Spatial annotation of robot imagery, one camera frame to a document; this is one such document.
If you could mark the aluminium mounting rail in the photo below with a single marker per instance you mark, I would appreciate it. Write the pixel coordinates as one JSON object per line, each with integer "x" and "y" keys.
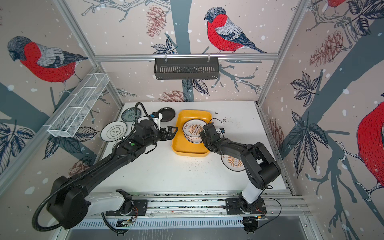
{"x": 194, "y": 205}

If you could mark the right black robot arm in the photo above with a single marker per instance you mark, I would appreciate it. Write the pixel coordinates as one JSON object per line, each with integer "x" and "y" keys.
{"x": 260, "y": 165}

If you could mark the small black plate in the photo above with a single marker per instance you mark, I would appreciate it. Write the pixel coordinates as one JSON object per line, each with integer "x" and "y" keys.
{"x": 168, "y": 114}

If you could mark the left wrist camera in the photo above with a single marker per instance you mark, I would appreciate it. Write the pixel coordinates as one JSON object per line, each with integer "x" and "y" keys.
{"x": 157, "y": 117}

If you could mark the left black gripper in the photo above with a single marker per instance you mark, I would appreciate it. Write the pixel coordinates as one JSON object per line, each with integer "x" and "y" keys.
{"x": 171, "y": 135}

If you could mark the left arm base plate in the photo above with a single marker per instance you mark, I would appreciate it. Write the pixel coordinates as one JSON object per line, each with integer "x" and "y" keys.
{"x": 139, "y": 207}

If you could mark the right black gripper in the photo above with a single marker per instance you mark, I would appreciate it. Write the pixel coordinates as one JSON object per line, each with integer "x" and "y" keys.
{"x": 203, "y": 133}

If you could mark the yellow plastic bin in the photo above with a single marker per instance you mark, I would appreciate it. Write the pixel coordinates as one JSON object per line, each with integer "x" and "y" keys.
{"x": 180, "y": 145}

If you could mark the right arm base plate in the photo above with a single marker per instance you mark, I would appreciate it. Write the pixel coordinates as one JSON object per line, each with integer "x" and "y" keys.
{"x": 232, "y": 206}

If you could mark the small green patterned plate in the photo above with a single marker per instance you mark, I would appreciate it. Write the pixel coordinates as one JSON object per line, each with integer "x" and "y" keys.
{"x": 131, "y": 114}

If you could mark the black hanging wire basket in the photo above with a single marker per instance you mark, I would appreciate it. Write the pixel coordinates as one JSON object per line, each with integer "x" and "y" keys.
{"x": 187, "y": 69}

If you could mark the white mesh wall shelf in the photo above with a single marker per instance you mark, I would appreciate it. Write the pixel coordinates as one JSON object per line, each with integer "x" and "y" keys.
{"x": 81, "y": 102}

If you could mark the orange sunburst plate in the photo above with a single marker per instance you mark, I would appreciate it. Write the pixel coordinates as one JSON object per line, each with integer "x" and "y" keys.
{"x": 232, "y": 163}
{"x": 192, "y": 128}
{"x": 195, "y": 139}

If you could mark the white flower plate left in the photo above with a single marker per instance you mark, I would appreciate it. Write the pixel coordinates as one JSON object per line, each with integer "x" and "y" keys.
{"x": 113, "y": 131}

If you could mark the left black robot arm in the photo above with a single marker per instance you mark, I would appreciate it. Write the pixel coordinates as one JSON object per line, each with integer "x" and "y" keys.
{"x": 70, "y": 201}

